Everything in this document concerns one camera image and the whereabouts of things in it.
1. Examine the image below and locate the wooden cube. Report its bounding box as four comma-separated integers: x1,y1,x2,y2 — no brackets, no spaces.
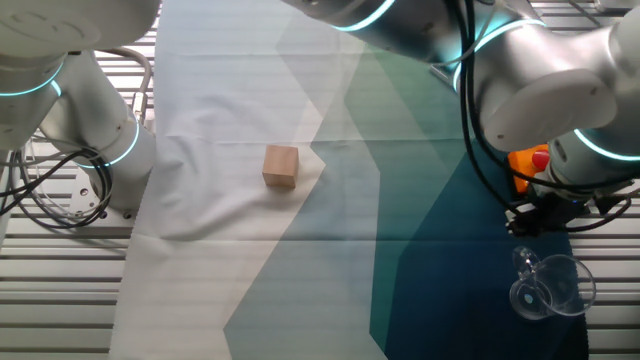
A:
262,144,300,190

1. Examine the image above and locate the blue green white tablecloth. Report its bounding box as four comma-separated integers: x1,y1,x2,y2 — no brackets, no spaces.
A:
108,0,590,360

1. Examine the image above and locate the clear glass mug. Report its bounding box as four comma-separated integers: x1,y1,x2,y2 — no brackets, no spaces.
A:
508,245,597,321

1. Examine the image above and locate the orange emergency stop button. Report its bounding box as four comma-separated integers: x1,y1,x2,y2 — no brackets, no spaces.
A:
507,143,551,195

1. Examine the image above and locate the grey corrugated hose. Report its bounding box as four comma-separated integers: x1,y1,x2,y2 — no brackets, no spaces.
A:
94,47,154,126

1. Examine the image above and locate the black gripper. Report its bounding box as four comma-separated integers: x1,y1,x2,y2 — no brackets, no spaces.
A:
504,192,596,237

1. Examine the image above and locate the robot base cable bundle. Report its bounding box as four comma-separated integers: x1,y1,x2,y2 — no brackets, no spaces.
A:
0,144,115,230

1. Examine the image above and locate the metal base mounting plate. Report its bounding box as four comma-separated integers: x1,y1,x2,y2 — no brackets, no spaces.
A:
69,164,136,221

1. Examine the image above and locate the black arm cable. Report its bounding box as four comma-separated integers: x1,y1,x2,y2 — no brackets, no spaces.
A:
467,0,640,194
457,0,521,219

